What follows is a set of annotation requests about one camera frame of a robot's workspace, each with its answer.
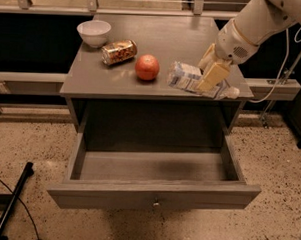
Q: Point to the red apple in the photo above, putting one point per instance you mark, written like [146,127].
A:
[147,67]

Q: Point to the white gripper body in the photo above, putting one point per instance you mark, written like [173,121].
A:
[231,42]

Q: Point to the gold patterned drink can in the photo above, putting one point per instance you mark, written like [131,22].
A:
[118,51]

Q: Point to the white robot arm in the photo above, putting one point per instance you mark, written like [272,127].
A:
[260,19]

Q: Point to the grey open top drawer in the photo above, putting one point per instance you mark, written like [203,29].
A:
[114,169]

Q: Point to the grey wooden cabinet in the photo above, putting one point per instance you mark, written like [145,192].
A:
[97,93]

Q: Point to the clear blue-labelled plastic bottle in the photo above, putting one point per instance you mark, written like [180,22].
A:
[187,78]

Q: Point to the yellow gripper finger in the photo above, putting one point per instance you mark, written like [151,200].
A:
[214,74]
[209,59]

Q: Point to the white ceramic bowl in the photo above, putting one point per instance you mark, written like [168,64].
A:
[94,33]

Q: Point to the black metal stand leg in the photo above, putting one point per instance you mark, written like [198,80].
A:
[14,196]

